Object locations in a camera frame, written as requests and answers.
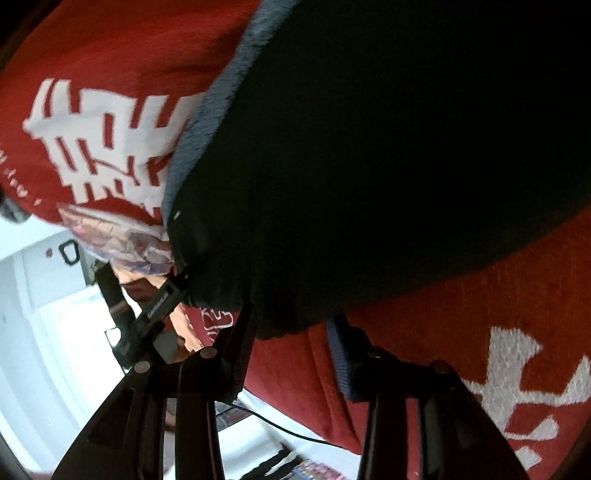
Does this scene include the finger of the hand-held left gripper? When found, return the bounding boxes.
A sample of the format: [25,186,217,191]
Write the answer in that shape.
[147,272,191,324]

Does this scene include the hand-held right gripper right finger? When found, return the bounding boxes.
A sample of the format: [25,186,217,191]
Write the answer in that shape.
[326,314,530,480]

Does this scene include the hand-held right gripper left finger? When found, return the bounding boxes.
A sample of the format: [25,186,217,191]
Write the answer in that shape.
[53,302,257,480]

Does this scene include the black pants with grey waistband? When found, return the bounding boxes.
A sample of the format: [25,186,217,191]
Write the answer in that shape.
[161,0,591,341]

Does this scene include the person's left hand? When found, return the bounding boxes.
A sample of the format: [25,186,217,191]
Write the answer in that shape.
[154,302,205,366]

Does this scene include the printed pillow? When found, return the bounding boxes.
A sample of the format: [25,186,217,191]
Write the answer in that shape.
[58,203,178,280]

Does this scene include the white cabinet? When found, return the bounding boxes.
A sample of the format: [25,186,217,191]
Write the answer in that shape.
[0,217,130,430]

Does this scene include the colourful printed packets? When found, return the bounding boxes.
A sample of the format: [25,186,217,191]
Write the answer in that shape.
[294,460,343,480]

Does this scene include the red printed blanket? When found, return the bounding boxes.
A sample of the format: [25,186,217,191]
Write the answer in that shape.
[0,0,591,480]

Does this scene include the black cable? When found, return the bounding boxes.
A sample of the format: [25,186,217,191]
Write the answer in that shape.
[215,401,334,446]

